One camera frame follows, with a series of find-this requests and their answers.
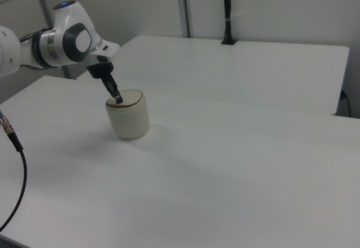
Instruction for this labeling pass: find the thin black power cable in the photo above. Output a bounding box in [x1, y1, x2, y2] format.
[340, 89, 353, 117]

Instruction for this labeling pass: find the black cable with metal connector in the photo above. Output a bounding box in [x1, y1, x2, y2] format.
[0, 109, 28, 232]

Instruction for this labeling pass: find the cream ceramic cup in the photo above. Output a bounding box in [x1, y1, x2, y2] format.
[105, 89, 150, 140]

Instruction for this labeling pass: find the white cable tie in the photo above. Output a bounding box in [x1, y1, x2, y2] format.
[224, 12, 249, 23]

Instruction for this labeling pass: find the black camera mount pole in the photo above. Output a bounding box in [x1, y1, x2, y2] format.
[220, 0, 239, 46]

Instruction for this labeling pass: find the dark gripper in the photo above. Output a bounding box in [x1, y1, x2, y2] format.
[85, 55, 124, 105]

